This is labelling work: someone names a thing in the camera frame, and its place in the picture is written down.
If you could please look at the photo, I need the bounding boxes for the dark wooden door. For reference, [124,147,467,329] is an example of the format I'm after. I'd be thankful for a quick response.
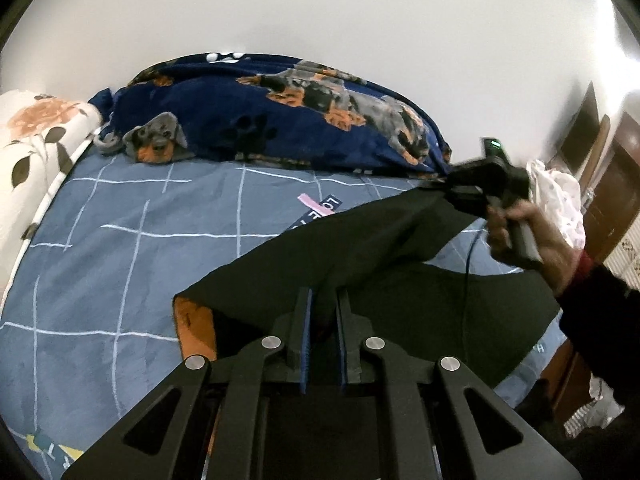
[584,112,639,263]

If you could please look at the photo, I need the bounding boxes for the black pants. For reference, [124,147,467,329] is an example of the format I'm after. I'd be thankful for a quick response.
[172,188,560,386]

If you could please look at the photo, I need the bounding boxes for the white patterned cloth pile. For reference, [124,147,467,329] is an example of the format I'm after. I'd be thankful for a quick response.
[525,159,586,249]

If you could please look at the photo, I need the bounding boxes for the right forearm dark sleeve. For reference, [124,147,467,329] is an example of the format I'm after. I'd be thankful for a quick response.
[558,254,639,408]

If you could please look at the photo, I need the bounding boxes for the navy dog print blanket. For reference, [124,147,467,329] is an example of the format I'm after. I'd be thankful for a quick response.
[90,52,451,178]

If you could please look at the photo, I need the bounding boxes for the right hand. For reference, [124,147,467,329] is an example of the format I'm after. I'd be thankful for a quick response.
[487,200,582,296]

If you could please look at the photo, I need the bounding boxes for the blue checked bed sheet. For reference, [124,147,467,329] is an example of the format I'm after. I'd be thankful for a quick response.
[0,152,569,480]

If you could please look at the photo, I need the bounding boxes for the white floral pillow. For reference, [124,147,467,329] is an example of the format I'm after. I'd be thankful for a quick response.
[0,90,102,300]

